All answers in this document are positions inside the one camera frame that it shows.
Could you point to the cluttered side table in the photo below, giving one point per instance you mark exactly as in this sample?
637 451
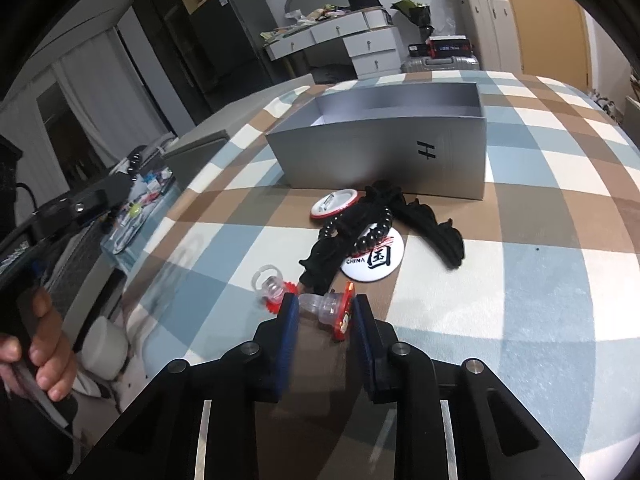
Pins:
145 195

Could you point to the white round container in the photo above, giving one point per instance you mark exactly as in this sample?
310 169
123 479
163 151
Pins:
105 347

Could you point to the wooden door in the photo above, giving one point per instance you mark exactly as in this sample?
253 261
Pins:
545 15

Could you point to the silver suitcase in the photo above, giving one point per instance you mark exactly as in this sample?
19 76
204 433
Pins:
440 64

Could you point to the beige suitcase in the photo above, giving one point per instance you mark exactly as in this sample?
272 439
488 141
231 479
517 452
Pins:
492 30

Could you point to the black red flat box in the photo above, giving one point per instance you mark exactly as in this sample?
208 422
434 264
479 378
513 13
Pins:
447 46

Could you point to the white dresser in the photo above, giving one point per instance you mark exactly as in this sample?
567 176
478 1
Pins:
350 35

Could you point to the person's left hand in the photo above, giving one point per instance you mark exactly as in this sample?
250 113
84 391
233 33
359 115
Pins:
50 355

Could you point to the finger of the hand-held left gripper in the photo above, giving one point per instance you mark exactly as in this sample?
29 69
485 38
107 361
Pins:
77 205

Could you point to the plaid bed sheet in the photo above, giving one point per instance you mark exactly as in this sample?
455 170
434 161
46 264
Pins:
525 270

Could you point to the black wrapped bouquet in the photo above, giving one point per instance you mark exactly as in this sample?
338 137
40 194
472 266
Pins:
412 12

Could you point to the black refrigerator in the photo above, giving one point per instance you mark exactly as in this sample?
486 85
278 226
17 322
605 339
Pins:
230 35

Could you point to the white curtains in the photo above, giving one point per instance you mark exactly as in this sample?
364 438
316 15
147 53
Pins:
100 90

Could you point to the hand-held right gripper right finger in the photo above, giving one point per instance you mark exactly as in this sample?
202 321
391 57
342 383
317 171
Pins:
362 345

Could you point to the red rim round badge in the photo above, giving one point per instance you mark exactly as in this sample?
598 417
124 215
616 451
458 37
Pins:
330 205

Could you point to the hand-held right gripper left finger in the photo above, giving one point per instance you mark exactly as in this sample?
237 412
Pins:
286 345

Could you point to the black hair claw clip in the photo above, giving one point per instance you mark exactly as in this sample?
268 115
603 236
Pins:
382 192
325 255

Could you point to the white flag print badge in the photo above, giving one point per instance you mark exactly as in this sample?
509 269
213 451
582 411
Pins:
380 260

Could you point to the silver cardboard box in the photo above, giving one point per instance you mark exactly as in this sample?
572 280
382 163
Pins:
370 150

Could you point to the grey box lid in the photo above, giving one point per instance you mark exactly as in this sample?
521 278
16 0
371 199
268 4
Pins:
197 155

